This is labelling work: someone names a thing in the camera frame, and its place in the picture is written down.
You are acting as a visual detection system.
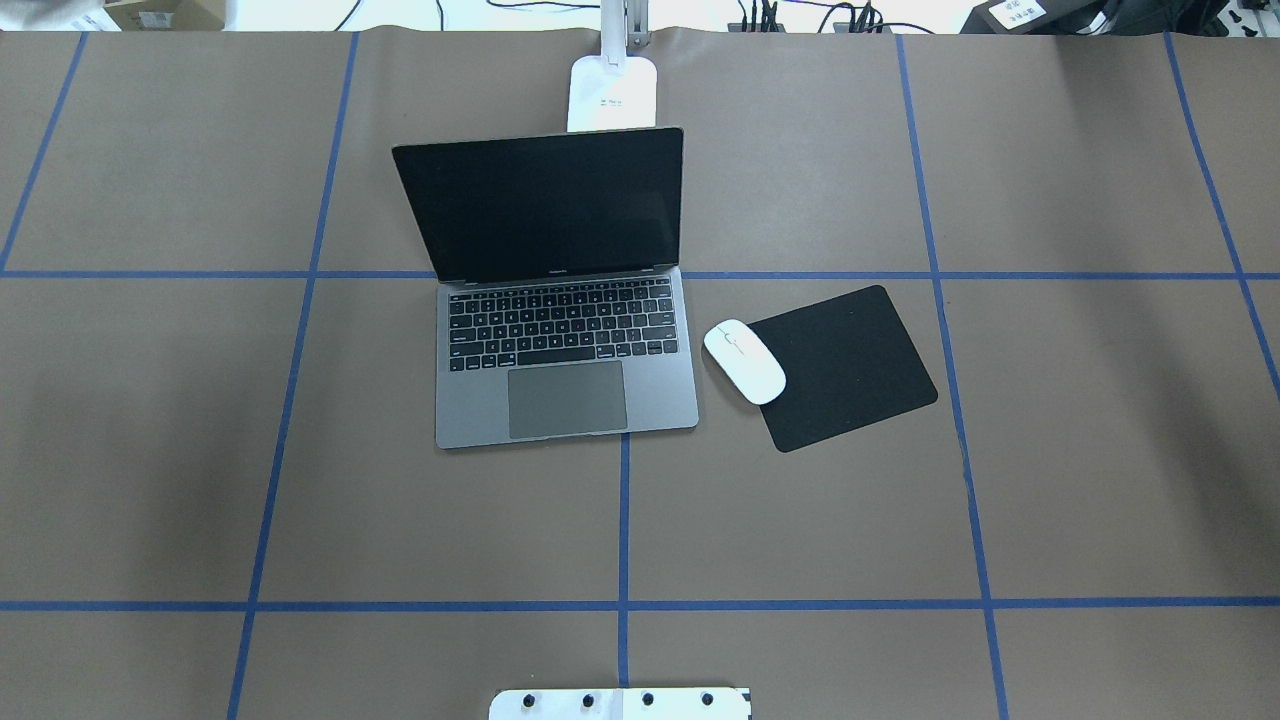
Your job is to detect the white computer mouse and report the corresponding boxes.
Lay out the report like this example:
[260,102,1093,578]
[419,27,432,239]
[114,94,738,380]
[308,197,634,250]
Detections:
[703,319,787,406]

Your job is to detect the grey laptop computer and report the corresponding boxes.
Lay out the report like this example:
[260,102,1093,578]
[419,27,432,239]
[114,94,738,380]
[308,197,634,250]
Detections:
[390,126,700,450]

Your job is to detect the black mouse pad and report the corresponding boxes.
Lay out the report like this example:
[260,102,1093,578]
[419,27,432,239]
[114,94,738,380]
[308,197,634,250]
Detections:
[750,284,940,454]

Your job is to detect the brown cardboard box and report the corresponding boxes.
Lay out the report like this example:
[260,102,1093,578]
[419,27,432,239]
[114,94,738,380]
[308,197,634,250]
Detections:
[102,1,227,31]

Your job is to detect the white desk lamp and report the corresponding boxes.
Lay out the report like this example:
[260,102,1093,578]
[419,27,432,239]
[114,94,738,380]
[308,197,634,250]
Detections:
[566,1,657,133]

